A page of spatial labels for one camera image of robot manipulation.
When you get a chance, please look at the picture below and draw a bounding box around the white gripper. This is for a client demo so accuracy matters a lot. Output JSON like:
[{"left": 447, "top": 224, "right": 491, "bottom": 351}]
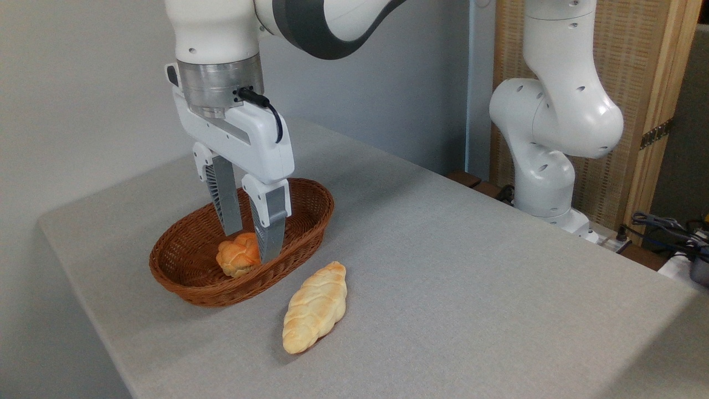
[{"left": 172, "top": 89, "right": 295, "bottom": 264}]

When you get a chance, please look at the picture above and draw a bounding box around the small round braided bread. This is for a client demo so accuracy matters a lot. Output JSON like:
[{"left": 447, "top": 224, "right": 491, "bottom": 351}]
[{"left": 215, "top": 232, "right": 261, "bottom": 278}]

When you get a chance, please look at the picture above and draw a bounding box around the long pale braided bread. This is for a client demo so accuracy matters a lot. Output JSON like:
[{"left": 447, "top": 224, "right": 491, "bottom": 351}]
[{"left": 282, "top": 261, "right": 348, "bottom": 355}]

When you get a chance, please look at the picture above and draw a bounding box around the brown wicker basket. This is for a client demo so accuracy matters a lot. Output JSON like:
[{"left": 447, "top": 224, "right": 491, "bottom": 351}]
[{"left": 148, "top": 177, "right": 335, "bottom": 308}]

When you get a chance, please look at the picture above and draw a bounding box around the dark wooden base board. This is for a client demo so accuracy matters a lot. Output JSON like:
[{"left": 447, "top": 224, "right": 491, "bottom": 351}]
[{"left": 446, "top": 171, "right": 516, "bottom": 206}]

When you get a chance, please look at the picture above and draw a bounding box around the white power strip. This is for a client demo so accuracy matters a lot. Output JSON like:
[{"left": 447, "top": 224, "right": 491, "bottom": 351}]
[{"left": 587, "top": 224, "right": 632, "bottom": 254}]

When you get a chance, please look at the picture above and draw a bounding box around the wooden woven folding screen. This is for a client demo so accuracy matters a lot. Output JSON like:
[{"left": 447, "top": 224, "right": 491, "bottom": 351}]
[{"left": 490, "top": 0, "right": 703, "bottom": 244}]

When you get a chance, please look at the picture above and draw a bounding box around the dark metal screen hinge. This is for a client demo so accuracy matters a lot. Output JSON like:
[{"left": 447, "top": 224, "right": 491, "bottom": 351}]
[{"left": 640, "top": 117, "right": 675, "bottom": 150}]

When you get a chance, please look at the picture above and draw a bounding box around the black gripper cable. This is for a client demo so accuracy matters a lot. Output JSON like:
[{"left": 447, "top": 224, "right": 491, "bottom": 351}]
[{"left": 237, "top": 87, "right": 284, "bottom": 145}]

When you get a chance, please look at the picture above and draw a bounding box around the black cable bundle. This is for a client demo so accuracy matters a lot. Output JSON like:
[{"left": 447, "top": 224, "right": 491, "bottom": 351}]
[{"left": 623, "top": 211, "right": 709, "bottom": 261}]

